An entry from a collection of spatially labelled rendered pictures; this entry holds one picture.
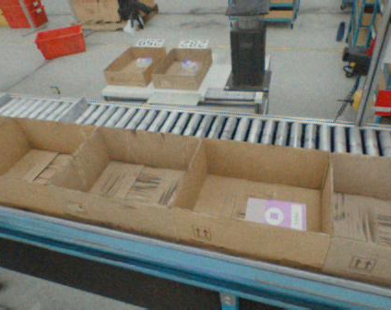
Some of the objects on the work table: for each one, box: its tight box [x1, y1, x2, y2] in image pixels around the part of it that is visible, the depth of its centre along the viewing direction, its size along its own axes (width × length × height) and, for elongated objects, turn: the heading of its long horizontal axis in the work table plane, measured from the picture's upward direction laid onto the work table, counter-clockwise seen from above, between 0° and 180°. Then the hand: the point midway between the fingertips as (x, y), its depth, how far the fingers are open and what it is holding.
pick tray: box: [151, 48, 213, 91], centre depth 194 cm, size 28×38×10 cm
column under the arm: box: [224, 20, 272, 92], centre depth 173 cm, size 26×26×33 cm
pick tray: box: [103, 46, 167, 88], centre depth 203 cm, size 28×38×10 cm
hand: (139, 34), depth 162 cm, fingers open, 14 cm apart
